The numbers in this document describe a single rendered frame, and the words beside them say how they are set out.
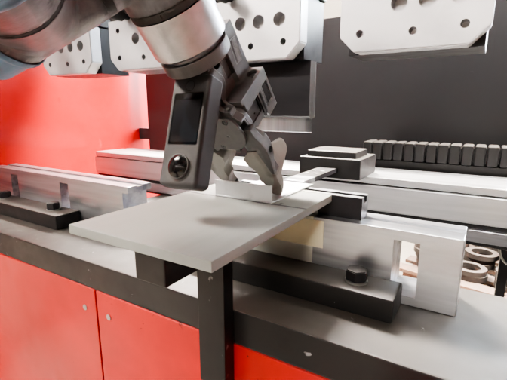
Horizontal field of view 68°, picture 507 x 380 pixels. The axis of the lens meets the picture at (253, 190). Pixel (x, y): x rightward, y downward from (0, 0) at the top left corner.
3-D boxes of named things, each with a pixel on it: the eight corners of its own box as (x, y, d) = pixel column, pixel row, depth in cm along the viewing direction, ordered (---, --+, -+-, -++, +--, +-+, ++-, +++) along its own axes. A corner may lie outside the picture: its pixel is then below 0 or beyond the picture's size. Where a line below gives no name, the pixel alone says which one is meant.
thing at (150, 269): (146, 429, 41) (133, 240, 36) (225, 356, 53) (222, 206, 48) (173, 446, 39) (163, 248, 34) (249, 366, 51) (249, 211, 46)
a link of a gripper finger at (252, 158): (310, 165, 50) (274, 113, 45) (295, 200, 47) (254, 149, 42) (290, 167, 52) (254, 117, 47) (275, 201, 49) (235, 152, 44)
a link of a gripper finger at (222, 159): (253, 164, 55) (244, 117, 48) (236, 196, 52) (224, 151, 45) (234, 159, 56) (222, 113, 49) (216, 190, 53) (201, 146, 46)
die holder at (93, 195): (-3, 202, 97) (-8, 166, 95) (21, 197, 102) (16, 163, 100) (130, 235, 72) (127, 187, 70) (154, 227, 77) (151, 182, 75)
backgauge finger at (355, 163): (259, 188, 62) (259, 157, 61) (319, 167, 83) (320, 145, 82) (330, 197, 55) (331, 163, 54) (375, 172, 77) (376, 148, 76)
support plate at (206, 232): (69, 233, 38) (68, 224, 38) (222, 187, 60) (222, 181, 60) (211, 274, 29) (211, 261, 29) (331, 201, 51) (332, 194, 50)
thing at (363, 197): (234, 200, 59) (234, 182, 59) (244, 197, 62) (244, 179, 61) (361, 220, 49) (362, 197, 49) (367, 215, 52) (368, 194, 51)
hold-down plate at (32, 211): (-17, 209, 90) (-19, 197, 90) (7, 204, 95) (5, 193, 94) (56, 230, 75) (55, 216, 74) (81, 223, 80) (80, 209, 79)
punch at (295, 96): (246, 130, 56) (246, 64, 54) (253, 130, 58) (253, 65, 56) (308, 133, 51) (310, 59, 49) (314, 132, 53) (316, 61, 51)
